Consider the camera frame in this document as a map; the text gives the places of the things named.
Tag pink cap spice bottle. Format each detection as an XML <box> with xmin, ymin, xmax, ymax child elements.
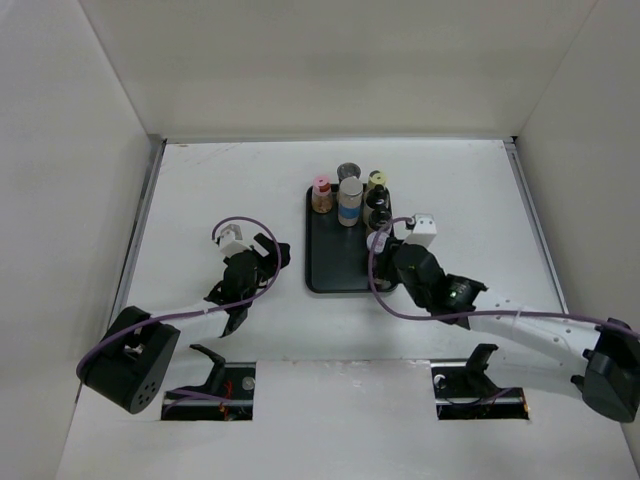
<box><xmin>311</xmin><ymin>175</ymin><xmax>333</xmax><ymax>214</ymax></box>

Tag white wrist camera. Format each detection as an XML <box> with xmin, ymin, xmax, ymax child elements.
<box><xmin>404</xmin><ymin>214</ymin><xmax>437</xmax><ymax>249</ymax></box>
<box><xmin>212</xmin><ymin>223</ymin><xmax>249</xmax><ymax>258</ymax></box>

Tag black plastic tray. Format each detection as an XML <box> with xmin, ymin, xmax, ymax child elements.
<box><xmin>305</xmin><ymin>183</ymin><xmax>370</xmax><ymax>294</ymax></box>

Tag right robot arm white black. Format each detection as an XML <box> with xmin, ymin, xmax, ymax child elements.
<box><xmin>368</xmin><ymin>238</ymin><xmax>639</xmax><ymax>423</ymax></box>

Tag black cap spice bottle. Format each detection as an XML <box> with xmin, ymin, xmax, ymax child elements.
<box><xmin>365</xmin><ymin>185</ymin><xmax>390</xmax><ymax>211</ymax></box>

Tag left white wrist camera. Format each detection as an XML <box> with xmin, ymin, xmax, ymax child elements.
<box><xmin>212</xmin><ymin>223</ymin><xmax>249</xmax><ymax>258</ymax></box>

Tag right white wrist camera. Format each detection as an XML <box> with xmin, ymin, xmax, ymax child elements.
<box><xmin>404</xmin><ymin>214</ymin><xmax>437</xmax><ymax>249</ymax></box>

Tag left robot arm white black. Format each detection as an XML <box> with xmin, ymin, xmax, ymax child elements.
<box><xmin>76</xmin><ymin>224</ymin><xmax>291</xmax><ymax>414</ymax></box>

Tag black knob cap bottle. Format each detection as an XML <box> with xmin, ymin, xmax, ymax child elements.
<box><xmin>366</xmin><ymin>206</ymin><xmax>392</xmax><ymax>235</ymax></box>

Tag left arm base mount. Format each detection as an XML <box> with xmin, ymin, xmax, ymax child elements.
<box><xmin>160</xmin><ymin>344</ymin><xmax>257</xmax><ymax>422</ymax></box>

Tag silver lid blue label jar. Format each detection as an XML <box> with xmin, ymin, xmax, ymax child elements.
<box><xmin>337</xmin><ymin>176</ymin><xmax>363</xmax><ymax>227</ymax></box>

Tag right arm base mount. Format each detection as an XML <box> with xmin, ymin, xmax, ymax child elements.
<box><xmin>430</xmin><ymin>344</ymin><xmax>529</xmax><ymax>421</ymax></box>

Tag yellow cap spice bottle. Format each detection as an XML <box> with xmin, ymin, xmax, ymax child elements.
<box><xmin>367</xmin><ymin>170</ymin><xmax>387</xmax><ymax>189</ymax></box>

